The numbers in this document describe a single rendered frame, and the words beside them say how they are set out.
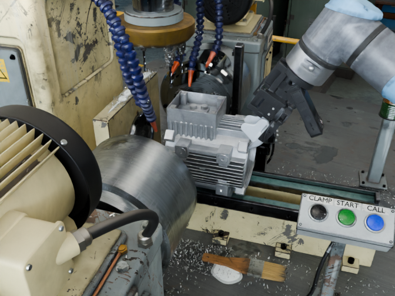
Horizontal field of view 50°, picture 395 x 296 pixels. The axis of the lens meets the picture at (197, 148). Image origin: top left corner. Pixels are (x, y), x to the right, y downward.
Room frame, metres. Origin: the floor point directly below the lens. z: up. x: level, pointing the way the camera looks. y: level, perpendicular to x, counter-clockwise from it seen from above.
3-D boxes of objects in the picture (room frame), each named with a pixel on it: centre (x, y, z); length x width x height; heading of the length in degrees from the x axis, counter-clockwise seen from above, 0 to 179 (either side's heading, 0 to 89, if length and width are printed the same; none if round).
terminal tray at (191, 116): (0.92, 0.00, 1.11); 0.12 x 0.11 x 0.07; 73
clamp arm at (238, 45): (1.02, -0.11, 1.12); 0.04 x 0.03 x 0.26; 73
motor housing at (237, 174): (0.90, -0.04, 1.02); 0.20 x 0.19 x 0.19; 73
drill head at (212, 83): (1.25, -0.04, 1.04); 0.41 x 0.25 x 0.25; 163
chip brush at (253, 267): (0.72, -0.11, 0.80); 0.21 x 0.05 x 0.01; 74
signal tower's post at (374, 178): (1.06, -0.55, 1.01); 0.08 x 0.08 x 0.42; 73
